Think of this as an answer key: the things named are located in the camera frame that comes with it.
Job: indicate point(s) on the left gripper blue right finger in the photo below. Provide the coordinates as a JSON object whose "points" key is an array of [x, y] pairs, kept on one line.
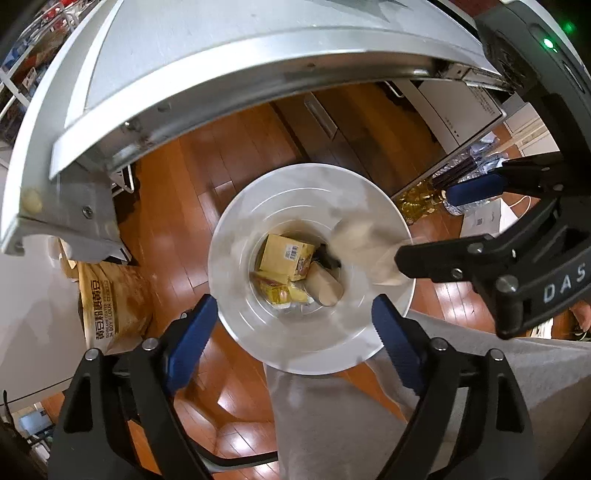
{"points": [[495, 438]]}

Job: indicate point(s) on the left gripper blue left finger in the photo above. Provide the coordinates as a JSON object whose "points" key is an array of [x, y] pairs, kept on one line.
{"points": [[118, 419]]}

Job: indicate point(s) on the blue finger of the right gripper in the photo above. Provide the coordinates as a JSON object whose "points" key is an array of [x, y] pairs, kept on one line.
{"points": [[462, 258], [480, 189]]}

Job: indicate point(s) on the beige paper cup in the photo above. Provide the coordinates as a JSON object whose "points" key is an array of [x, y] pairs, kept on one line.
{"points": [[369, 247]]}

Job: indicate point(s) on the white round trash bin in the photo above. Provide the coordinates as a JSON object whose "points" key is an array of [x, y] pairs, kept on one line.
{"points": [[319, 325]]}

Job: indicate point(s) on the white paper bag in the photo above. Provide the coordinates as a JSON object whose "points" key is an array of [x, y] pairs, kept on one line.
{"points": [[493, 219]]}

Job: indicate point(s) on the brown paper bag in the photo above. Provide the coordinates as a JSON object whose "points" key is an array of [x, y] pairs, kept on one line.
{"points": [[116, 305]]}

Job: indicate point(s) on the yellow box in bin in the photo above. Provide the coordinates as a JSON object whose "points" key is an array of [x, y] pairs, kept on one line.
{"points": [[287, 257]]}

